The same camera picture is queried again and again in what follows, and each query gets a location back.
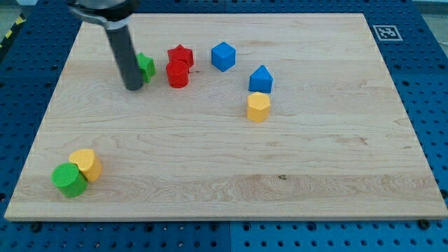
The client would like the green star block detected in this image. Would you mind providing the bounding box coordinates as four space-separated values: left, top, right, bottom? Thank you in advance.
136 52 156 83

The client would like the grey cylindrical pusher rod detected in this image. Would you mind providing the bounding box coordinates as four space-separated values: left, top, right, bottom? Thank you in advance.
106 25 144 91

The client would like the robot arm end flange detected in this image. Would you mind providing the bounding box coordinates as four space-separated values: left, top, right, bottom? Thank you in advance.
66 0 141 30

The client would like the red star block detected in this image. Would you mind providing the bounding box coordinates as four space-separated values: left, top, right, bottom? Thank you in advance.
167 45 194 68

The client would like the wooden board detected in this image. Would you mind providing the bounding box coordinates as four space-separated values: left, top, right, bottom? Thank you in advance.
5 13 447 222

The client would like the yellow hexagon block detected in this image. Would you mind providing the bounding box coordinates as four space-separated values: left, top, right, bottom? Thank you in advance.
246 92 271 123

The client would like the blue pentagon block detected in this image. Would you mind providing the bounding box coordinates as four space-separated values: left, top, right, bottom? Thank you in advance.
248 65 274 94

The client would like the blue cube block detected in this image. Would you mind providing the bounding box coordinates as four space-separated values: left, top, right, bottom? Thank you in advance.
211 42 236 72

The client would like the red cylinder block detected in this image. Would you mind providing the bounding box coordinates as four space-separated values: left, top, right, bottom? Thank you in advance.
166 60 189 88

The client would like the yellow heart block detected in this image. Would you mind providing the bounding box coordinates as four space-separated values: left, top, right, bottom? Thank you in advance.
69 148 102 182

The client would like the green cylinder block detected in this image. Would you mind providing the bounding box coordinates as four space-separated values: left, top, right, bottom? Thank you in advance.
50 162 88 197

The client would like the white fiducial marker tag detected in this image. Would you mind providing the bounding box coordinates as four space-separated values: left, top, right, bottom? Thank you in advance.
372 24 403 41

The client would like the black bolt left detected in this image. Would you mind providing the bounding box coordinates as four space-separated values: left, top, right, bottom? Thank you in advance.
29 222 42 233

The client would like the black bolt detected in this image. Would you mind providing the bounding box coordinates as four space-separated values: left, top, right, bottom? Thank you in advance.
29 222 42 233
417 219 431 230

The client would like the black bolt right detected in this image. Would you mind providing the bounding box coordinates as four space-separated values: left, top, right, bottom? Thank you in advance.
417 219 431 230

